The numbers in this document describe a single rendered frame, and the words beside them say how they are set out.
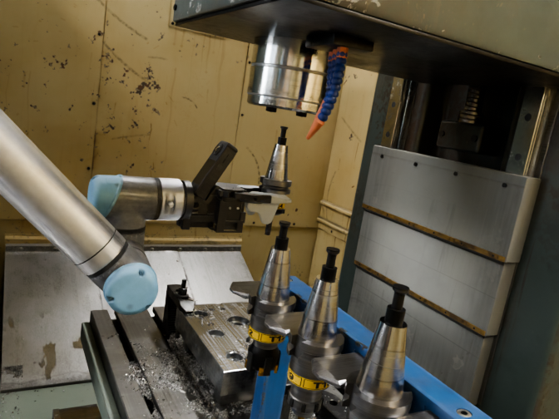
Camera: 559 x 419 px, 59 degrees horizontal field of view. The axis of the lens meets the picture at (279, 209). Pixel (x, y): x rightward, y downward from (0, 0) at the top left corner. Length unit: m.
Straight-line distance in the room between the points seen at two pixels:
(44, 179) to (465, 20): 0.60
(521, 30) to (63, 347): 1.42
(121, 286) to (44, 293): 1.08
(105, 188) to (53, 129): 1.03
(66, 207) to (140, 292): 0.15
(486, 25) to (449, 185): 0.49
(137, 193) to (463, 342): 0.77
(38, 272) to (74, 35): 0.80
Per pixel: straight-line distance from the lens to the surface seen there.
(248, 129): 2.04
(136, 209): 0.85
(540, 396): 1.17
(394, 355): 0.47
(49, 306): 1.76
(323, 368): 0.53
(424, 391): 0.52
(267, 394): 0.79
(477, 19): 0.78
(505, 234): 1.10
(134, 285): 0.73
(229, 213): 0.91
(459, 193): 1.17
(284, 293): 0.64
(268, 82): 0.89
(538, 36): 0.89
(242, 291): 0.69
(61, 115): 1.85
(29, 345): 1.66
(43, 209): 0.71
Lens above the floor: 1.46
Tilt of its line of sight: 11 degrees down
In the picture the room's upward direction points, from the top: 9 degrees clockwise
